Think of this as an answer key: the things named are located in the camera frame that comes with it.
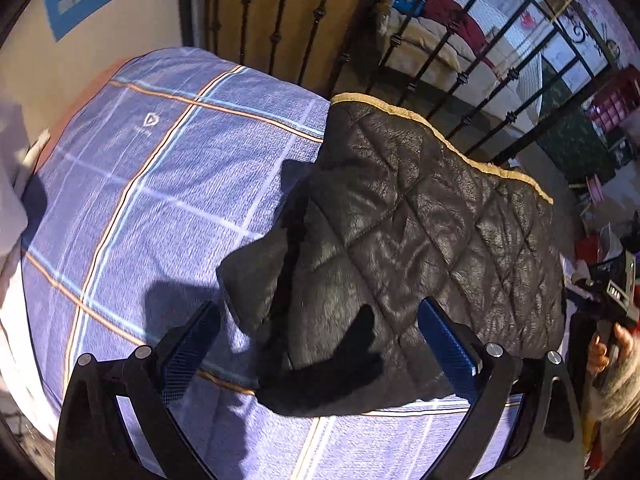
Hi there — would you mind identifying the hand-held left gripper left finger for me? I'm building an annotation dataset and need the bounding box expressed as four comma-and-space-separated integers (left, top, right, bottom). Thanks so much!
55, 300, 223, 480

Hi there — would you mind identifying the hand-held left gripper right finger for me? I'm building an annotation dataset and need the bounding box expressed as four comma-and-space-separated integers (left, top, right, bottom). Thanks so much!
417, 296, 586, 480

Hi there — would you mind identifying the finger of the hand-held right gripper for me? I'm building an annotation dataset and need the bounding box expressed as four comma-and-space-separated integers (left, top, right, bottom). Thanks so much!
564, 271, 609, 311

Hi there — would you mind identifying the black quilted fur-trimmed jacket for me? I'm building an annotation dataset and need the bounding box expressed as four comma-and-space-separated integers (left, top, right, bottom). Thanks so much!
216, 92, 566, 419

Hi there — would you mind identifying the person's right forearm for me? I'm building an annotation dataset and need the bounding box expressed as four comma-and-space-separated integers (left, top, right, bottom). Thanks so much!
587, 354, 640, 442

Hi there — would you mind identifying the person's right hand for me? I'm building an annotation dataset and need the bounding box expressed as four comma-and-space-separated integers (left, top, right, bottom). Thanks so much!
587, 322, 639, 392

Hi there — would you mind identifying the green patterned cloth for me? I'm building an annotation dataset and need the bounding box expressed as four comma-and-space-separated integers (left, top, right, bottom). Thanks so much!
537, 60, 632, 182

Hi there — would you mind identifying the blue plaid bed sheet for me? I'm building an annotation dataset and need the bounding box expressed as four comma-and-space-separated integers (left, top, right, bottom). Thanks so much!
0, 46, 532, 480

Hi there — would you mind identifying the red storage rack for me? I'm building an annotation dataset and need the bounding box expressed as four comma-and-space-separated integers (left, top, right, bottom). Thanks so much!
584, 67, 640, 137

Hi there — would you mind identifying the white background bed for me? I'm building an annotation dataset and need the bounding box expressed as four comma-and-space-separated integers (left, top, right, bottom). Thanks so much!
377, 0, 547, 127

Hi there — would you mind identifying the beige blanket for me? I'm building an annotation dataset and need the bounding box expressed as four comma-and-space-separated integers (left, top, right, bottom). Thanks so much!
380, 7, 482, 77

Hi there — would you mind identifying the red blanket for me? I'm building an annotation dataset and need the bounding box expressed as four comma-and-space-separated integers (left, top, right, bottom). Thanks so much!
422, 0, 496, 69

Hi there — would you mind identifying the wooden board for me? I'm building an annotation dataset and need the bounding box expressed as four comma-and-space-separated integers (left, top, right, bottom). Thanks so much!
202, 0, 379, 102

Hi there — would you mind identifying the black iron bed frame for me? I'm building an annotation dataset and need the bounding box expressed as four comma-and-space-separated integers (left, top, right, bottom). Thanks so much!
178, 0, 627, 172

